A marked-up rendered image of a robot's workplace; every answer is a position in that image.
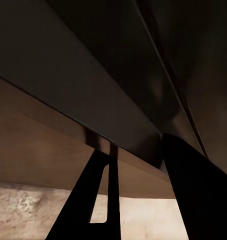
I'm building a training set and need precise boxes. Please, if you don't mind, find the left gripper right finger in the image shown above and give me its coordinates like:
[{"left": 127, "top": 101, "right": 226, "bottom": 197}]
[{"left": 161, "top": 133, "right": 227, "bottom": 240}]

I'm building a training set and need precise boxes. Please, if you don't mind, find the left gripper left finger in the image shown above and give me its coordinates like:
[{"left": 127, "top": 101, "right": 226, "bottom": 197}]
[{"left": 45, "top": 149, "right": 121, "bottom": 240}]

